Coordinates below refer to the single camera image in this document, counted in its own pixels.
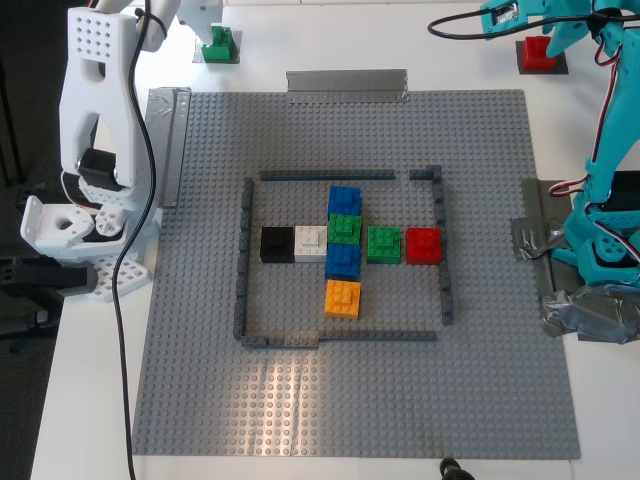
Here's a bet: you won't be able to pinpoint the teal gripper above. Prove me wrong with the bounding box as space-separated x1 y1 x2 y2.
519 0 594 58

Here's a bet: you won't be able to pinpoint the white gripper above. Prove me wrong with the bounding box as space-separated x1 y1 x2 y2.
175 0 225 47

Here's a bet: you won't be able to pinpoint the green lego cube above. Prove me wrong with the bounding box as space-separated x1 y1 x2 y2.
327 213 364 246
366 225 403 265
199 25 237 64

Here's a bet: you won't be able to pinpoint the red lego cube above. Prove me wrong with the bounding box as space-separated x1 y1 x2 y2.
405 227 445 266
522 35 560 71

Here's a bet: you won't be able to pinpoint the blue lego cube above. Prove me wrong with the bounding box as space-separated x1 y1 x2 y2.
327 185 363 217
324 242 363 281

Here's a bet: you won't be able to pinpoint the black lego cube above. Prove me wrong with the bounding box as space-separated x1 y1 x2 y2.
260 226 296 264

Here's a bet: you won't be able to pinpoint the white lego cube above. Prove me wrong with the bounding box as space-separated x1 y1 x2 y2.
293 225 329 264

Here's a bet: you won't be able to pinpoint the orange lego cube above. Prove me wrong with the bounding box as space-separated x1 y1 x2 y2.
324 279 363 320

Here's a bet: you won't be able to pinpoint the dark grey tape square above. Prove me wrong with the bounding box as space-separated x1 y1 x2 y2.
516 40 570 76

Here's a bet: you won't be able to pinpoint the black table clamp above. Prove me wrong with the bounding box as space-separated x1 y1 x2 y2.
0 254 97 301

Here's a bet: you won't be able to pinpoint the grey lego baseplate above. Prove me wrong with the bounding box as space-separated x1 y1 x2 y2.
132 88 582 460

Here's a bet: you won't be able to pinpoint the black stand knob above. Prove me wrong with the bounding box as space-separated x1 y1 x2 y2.
438 455 477 480

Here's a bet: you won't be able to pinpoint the teal camera mount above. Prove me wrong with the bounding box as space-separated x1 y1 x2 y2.
478 0 524 42

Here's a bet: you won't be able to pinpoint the black camera cable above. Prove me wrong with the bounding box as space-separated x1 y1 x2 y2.
427 7 640 42
112 0 169 480

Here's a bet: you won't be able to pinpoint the teal arm servo wire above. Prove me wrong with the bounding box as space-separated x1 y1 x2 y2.
548 29 632 199

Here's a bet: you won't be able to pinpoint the flat grey duct tape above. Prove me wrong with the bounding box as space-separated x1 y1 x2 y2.
521 178 577 296

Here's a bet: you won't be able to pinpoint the crumpled grey duct tape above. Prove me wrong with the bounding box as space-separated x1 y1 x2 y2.
538 283 640 346
510 217 569 265

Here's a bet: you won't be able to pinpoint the thin dark grey lego wall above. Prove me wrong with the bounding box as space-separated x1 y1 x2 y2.
318 329 438 343

